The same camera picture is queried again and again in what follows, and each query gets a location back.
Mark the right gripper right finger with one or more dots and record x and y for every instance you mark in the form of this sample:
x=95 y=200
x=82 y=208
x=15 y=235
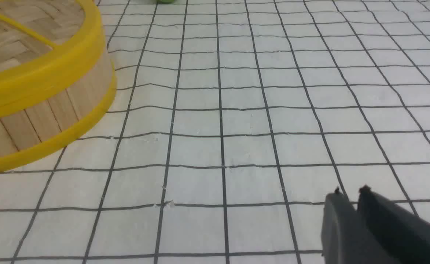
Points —
x=403 y=235

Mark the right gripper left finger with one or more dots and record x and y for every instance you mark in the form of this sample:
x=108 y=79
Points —
x=345 y=238

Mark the yellow bamboo steamer lid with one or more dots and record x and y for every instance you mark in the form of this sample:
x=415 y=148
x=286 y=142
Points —
x=35 y=77

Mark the bamboo steamer base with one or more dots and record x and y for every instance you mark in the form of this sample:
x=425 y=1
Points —
x=41 y=118

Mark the white grid tablecloth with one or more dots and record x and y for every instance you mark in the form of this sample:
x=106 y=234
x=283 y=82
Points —
x=232 y=121

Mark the green plastic ball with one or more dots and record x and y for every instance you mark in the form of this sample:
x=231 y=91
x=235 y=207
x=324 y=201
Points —
x=166 y=1

